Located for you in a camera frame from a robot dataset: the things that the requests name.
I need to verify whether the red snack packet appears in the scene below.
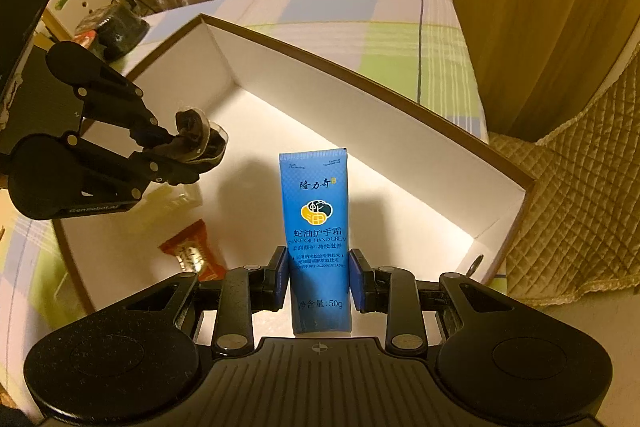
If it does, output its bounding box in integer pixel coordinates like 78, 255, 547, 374
160, 220, 227, 282

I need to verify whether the dark velvet scrunchie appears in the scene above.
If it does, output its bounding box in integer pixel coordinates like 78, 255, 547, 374
164, 107, 229, 172

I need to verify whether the blue hand cream tube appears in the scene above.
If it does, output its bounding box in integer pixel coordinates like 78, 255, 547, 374
279, 148, 352, 335

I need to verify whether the brown cardboard box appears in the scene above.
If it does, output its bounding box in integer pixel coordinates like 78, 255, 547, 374
60, 15, 532, 308

